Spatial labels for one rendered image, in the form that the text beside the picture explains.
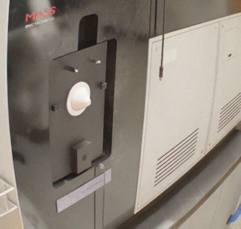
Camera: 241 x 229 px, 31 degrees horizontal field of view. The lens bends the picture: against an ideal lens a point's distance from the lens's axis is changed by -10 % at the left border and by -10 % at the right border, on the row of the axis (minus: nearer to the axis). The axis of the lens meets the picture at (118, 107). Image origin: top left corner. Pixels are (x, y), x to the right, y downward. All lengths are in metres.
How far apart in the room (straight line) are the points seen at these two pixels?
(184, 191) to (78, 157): 0.61
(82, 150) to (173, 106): 0.35
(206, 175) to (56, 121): 0.80
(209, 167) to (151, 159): 0.46
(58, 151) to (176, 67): 0.40
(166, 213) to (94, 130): 0.49
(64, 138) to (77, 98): 0.08
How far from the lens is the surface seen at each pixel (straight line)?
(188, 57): 1.16
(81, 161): 0.89
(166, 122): 1.14
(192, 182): 1.47
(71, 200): 0.92
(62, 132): 0.84
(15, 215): 0.83
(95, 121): 0.91
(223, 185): 1.61
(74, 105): 0.83
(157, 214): 1.31
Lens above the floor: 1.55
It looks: 25 degrees down
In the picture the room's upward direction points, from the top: 3 degrees clockwise
